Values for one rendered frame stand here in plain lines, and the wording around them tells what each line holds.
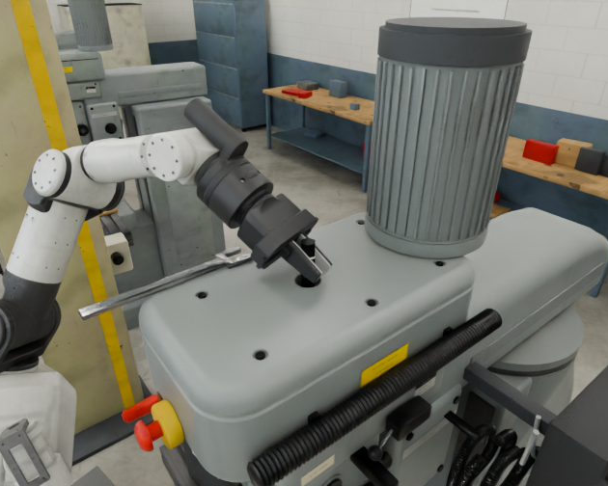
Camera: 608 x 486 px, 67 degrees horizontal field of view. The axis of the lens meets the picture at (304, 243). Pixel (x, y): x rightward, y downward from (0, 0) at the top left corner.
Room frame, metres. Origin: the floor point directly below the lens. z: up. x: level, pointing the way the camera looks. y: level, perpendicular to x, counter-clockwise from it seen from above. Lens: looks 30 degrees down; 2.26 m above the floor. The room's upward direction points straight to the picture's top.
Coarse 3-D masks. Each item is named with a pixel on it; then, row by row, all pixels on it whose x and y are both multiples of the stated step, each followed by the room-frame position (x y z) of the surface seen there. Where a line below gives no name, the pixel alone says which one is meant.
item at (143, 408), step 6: (150, 396) 0.49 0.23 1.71; (156, 396) 0.49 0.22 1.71; (144, 402) 0.48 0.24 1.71; (150, 402) 0.48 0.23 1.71; (156, 402) 0.48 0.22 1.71; (132, 408) 0.47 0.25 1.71; (138, 408) 0.47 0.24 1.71; (144, 408) 0.47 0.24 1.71; (150, 408) 0.47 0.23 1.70; (126, 414) 0.46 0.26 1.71; (132, 414) 0.46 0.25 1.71; (138, 414) 0.46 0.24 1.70; (144, 414) 0.47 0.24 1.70; (126, 420) 0.46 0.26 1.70; (132, 420) 0.46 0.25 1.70
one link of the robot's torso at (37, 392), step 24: (0, 384) 0.55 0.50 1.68; (24, 384) 0.56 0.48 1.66; (48, 384) 0.58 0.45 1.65; (0, 408) 0.52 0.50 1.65; (24, 408) 0.53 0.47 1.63; (48, 408) 0.55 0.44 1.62; (72, 408) 0.58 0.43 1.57; (0, 432) 0.49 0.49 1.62; (48, 432) 0.52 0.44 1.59; (72, 432) 0.56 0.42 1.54; (0, 456) 0.47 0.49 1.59; (0, 480) 0.45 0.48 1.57
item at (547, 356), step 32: (576, 320) 0.85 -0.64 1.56; (512, 352) 0.75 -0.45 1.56; (544, 352) 0.75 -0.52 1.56; (576, 352) 0.76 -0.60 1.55; (512, 384) 0.69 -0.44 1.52; (544, 384) 0.72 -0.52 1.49; (480, 416) 0.66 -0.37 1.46; (512, 416) 0.67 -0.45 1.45; (448, 448) 0.71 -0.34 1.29; (480, 448) 0.65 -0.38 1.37; (480, 480) 0.64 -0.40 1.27
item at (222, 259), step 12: (228, 252) 0.61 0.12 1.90; (240, 252) 0.62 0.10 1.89; (204, 264) 0.57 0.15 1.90; (216, 264) 0.57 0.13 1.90; (228, 264) 0.57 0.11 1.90; (240, 264) 0.58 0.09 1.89; (168, 276) 0.54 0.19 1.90; (180, 276) 0.54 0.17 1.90; (192, 276) 0.54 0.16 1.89; (144, 288) 0.51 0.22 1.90; (156, 288) 0.51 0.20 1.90; (108, 300) 0.48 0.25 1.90; (120, 300) 0.48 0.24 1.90; (132, 300) 0.49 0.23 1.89; (84, 312) 0.46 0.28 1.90; (96, 312) 0.46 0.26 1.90
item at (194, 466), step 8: (184, 440) 0.87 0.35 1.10; (184, 448) 0.88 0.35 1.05; (192, 456) 0.86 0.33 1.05; (192, 464) 0.86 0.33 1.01; (200, 464) 0.83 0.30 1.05; (192, 472) 0.87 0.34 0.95; (200, 472) 0.84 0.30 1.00; (208, 472) 0.80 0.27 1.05; (200, 480) 0.84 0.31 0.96; (208, 480) 0.81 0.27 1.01; (216, 480) 0.78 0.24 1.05; (224, 480) 0.76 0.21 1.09
